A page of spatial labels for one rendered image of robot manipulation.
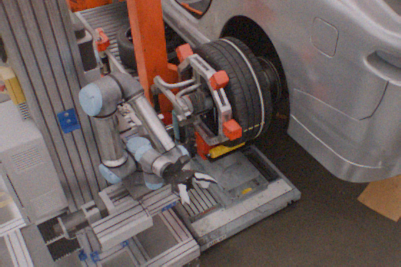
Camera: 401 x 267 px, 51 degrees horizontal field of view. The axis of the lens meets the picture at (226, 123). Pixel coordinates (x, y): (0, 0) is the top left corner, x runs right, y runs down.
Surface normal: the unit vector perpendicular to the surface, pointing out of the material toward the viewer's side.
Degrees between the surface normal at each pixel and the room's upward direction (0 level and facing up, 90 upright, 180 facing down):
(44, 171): 90
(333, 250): 0
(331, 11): 78
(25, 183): 90
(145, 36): 90
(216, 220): 0
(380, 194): 1
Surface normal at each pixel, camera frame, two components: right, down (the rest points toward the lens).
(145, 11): 0.53, 0.55
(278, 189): 0.00, -0.76
